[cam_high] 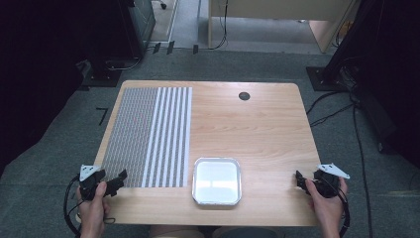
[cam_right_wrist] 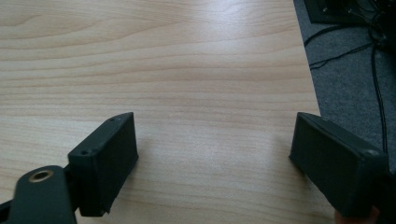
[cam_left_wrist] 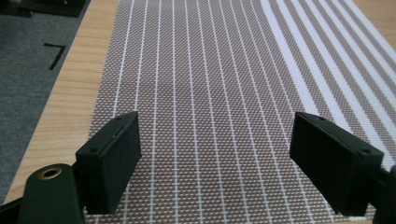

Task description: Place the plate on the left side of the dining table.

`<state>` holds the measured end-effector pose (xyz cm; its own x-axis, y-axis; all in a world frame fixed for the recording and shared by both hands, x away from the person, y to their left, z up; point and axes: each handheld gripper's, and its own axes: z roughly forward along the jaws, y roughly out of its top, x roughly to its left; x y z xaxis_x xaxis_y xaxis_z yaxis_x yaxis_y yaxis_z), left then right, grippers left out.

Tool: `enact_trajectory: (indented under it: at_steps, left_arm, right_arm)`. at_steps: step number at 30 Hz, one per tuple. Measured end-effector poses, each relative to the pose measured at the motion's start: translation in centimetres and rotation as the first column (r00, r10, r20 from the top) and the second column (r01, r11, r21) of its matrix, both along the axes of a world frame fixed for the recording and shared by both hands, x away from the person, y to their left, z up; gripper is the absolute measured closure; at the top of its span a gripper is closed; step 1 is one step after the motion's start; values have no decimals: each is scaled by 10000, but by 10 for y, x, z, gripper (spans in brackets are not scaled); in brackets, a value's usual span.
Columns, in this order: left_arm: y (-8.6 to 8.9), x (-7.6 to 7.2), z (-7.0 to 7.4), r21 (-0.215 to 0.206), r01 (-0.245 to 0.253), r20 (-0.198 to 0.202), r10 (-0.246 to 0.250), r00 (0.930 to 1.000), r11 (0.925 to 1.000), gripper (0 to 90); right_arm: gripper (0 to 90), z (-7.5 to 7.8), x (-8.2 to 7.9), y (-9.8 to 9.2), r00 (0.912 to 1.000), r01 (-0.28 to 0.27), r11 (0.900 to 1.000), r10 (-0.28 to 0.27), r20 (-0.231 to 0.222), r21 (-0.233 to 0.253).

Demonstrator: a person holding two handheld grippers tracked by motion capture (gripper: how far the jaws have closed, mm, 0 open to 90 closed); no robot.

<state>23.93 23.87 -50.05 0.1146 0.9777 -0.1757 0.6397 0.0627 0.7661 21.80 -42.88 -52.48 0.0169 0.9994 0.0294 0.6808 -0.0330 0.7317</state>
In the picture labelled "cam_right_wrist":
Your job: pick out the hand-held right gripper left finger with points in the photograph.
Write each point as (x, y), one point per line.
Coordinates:
(102, 161)

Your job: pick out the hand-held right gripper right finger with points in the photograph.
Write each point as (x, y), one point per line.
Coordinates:
(333, 161)

